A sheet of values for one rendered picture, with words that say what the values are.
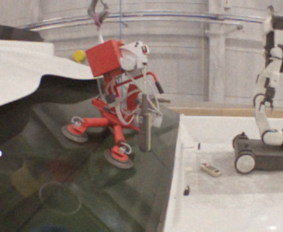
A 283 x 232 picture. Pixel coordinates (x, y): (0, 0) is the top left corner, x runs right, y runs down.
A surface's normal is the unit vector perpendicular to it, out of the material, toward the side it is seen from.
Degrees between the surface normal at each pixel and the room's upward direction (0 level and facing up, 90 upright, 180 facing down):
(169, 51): 90
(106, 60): 90
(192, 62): 90
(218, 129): 90
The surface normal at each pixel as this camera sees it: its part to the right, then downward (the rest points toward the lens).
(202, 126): -0.15, 0.23
